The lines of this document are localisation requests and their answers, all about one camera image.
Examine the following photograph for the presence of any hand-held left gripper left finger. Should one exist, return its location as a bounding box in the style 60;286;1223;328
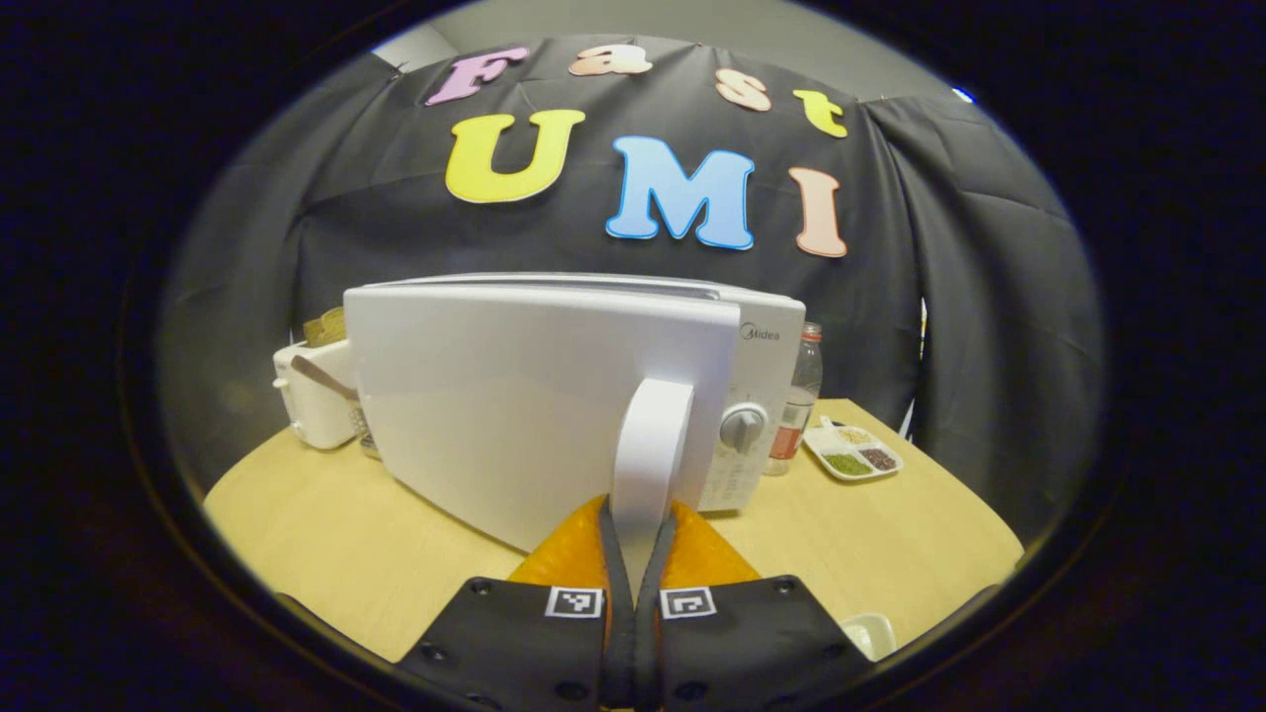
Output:
396;494;635;712

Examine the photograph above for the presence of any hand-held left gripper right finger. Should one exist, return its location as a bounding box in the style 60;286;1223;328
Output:
634;499;877;712

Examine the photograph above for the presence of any white microwave oven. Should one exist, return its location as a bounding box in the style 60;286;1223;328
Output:
343;272;807;555

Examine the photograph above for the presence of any white rectangular plate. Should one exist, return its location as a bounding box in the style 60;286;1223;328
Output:
841;612;897;662

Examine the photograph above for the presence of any clear bottle with red label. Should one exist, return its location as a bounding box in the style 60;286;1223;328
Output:
764;321;824;478

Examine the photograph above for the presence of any white divided dish of beans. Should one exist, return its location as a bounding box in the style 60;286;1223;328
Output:
802;415;904;484

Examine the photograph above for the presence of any white toaster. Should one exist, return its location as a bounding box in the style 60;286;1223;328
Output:
272;336;363;452

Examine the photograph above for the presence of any brown bread slice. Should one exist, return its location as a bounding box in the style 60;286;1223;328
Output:
302;307;348;348

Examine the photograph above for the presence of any black backdrop cloth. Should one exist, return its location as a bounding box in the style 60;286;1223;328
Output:
158;35;1104;540

